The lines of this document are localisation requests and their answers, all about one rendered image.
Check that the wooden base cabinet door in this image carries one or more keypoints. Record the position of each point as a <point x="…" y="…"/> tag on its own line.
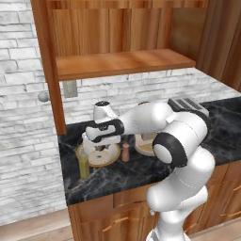
<point x="125" y="224"/>

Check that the yellow oil bottle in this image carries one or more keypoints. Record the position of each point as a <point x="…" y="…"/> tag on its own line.
<point x="83" y="166"/>

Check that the silver toaster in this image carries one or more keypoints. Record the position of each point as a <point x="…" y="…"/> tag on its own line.
<point x="188" y="105"/>

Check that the open wooden cabinet door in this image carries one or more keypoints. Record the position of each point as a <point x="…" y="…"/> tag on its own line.
<point x="51" y="72"/>

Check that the tall wooden cabinet panel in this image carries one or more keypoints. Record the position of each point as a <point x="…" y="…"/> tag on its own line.
<point x="222" y="40"/>

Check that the grey round door knob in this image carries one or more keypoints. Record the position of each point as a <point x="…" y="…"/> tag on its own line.
<point x="43" y="96"/>

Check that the wooden base cabinet run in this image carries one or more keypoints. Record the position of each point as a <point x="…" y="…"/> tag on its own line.
<point x="224" y="200"/>

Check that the grey wall outlet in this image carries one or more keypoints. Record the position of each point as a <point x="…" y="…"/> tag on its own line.
<point x="69" y="88"/>

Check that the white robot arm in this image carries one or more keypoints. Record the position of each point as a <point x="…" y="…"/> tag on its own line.
<point x="185" y="147"/>

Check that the wide wooden drawer front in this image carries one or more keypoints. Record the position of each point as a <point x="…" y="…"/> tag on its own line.
<point x="94" y="208"/>

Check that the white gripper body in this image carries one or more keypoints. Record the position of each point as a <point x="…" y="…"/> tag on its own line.
<point x="100" y="142"/>

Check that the white glazed donut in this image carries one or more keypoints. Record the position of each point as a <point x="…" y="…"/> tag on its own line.
<point x="99" y="157"/>

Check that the yellow rimmed plate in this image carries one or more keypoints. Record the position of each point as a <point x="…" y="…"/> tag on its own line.
<point x="114" y="155"/>

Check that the brown shaker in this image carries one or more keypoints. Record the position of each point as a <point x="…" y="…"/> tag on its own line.
<point x="125" y="153"/>

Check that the narrow wooden drawer front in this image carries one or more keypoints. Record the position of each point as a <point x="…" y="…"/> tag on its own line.
<point x="130" y="196"/>

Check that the open wooden wall cabinet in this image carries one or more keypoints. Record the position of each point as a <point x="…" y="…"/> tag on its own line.
<point x="122" y="62"/>

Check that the white mixing bowl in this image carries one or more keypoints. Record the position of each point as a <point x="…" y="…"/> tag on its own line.
<point x="145" y="148"/>

